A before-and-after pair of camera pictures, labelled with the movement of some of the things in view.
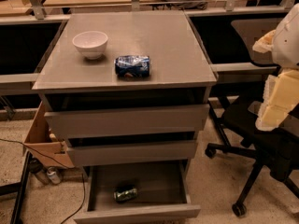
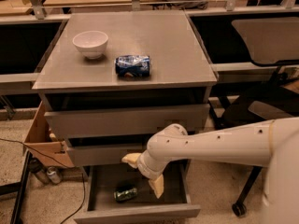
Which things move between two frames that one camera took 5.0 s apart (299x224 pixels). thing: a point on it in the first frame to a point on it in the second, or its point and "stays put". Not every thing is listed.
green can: (125, 194) stays put
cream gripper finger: (264, 45) to (149, 166)
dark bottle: (35, 166) stays put
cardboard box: (43, 144) stays put
